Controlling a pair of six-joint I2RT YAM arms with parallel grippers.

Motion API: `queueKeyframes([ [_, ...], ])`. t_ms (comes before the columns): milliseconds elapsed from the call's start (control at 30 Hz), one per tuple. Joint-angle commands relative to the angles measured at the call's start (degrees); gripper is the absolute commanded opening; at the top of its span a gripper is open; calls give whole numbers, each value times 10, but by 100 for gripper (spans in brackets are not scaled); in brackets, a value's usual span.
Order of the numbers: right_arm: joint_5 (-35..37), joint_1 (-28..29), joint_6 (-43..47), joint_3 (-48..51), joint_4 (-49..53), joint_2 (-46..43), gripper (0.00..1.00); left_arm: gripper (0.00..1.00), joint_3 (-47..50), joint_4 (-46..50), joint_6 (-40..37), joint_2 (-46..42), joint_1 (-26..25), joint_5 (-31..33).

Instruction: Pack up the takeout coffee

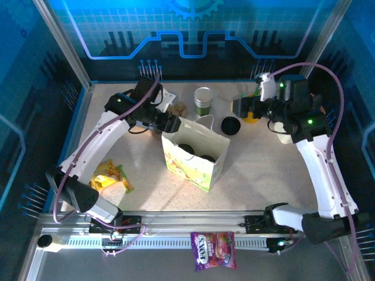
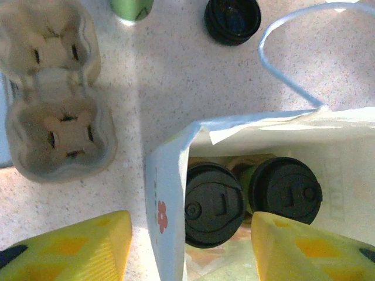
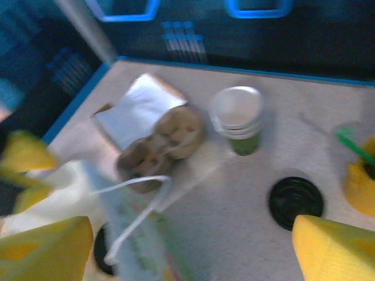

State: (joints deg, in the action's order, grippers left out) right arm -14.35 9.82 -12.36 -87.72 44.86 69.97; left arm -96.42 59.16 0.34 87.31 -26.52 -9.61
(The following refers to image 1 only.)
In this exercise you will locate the black plastic cup lid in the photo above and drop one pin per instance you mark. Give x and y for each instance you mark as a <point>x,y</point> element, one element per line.
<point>186,147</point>
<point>206,158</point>

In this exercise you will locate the stack of green paper cups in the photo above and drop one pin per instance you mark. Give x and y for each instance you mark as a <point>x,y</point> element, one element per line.
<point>203,101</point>

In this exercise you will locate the floral paper gift bag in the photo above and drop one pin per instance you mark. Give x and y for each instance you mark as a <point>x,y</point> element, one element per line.
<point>190,172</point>

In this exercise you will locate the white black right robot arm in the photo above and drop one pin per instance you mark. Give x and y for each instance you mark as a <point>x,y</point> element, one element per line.
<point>322,175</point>

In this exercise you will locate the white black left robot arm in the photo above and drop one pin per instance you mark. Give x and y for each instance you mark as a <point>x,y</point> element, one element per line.
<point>96,143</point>

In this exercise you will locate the yellow straw holder cup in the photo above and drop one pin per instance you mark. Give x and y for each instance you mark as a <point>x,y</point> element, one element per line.
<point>250,119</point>

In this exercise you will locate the brown pulp cup carrier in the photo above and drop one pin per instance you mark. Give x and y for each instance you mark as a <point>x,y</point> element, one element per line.
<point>180,109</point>

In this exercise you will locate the green paper straw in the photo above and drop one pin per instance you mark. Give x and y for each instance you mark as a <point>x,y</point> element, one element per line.
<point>257,91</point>

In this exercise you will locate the beige holder with orange top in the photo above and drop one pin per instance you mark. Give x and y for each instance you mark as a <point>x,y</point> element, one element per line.
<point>282,134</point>

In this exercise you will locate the yellow snack packet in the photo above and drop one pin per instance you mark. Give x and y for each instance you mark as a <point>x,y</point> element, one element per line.
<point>101,181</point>

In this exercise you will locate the small controller board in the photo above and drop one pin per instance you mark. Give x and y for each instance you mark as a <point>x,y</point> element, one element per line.
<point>281,243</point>
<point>115,235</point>

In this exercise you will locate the purple Fox's candy bag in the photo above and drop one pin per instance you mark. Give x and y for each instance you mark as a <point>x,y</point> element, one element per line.
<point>212,250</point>

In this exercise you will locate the white bottle black cap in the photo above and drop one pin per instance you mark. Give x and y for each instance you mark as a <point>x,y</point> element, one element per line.
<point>44,240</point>

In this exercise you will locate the aluminium frame post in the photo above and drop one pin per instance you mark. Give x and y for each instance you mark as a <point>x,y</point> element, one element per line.
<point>58,38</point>
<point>320,38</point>

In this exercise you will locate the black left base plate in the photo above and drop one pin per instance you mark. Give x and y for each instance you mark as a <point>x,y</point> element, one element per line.
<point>133,223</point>

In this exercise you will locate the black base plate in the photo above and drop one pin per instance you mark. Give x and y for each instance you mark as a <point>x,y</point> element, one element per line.
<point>252,224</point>
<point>133,223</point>

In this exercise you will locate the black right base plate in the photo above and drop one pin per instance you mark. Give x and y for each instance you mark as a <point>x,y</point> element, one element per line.
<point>252,224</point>

